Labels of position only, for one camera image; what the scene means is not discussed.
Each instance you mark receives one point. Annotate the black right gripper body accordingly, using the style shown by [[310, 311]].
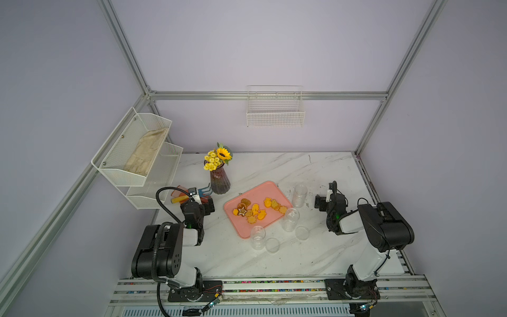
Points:
[[323, 201]]

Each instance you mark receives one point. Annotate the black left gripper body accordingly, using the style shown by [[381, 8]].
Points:
[[204, 211]]

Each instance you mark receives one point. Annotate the clear plastic cookie jar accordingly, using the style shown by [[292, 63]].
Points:
[[299, 195]]

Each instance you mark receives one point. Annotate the brown and orange cookies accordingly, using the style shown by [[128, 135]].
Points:
[[243, 208]]

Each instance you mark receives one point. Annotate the clear jar with orange cookies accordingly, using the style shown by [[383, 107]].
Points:
[[290, 220]]

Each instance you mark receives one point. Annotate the clear jar with brown cookies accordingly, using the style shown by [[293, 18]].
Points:
[[258, 237]]

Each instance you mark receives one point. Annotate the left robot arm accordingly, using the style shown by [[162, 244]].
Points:
[[158, 256]]

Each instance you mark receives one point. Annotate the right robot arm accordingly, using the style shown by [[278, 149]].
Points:
[[386, 230]]

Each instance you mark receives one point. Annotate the red rubber glove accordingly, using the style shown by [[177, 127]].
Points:
[[179, 193]]

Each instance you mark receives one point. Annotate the purple ribbed glass vase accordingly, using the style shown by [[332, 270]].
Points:
[[220, 183]]

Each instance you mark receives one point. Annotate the yellow sunflower bouquet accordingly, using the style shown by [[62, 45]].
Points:
[[217, 158]]

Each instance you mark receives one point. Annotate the pink plastic tray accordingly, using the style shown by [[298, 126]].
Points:
[[262, 206]]

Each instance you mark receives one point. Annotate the beige cloth in basket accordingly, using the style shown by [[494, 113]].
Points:
[[145, 152]]

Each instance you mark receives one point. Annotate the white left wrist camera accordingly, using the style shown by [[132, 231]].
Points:
[[194, 195]]

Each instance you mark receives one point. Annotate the white mesh wall basket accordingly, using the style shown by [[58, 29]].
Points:
[[113, 155]]

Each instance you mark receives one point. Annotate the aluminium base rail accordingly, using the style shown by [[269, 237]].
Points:
[[405, 295]]

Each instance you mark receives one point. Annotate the white wire wall basket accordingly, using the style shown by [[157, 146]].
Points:
[[275, 106]]

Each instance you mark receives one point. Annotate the aluminium frame profile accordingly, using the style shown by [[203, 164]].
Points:
[[23, 268]]

